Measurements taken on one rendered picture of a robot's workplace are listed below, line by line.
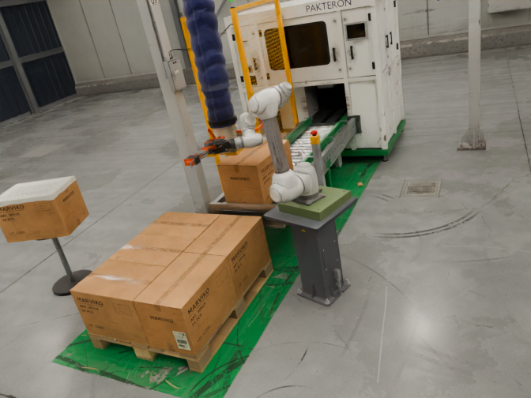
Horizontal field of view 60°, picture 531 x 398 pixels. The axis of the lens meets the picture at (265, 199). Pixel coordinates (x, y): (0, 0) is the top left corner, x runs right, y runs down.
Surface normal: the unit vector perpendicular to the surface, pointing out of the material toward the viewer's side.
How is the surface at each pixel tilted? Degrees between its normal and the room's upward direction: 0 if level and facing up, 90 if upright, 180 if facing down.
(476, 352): 0
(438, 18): 90
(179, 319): 90
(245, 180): 90
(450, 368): 0
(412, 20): 90
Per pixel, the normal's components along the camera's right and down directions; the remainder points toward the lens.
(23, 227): -0.11, 0.44
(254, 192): -0.47, 0.45
